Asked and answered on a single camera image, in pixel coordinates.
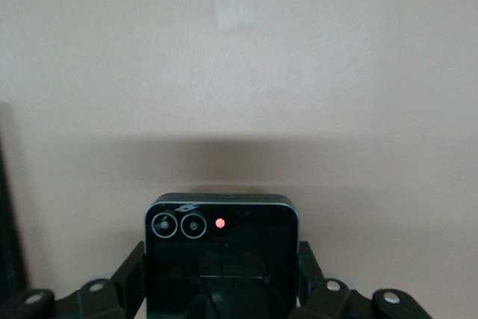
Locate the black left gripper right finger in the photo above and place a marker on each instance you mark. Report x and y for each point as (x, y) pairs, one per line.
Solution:
(317, 296)

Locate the small clear tape patch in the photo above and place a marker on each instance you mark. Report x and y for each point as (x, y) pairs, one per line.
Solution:
(235, 3)

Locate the black square flip phone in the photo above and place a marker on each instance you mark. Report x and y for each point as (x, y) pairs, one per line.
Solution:
(242, 251)

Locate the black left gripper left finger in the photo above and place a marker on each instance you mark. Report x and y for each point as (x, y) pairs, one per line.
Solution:
(123, 289)

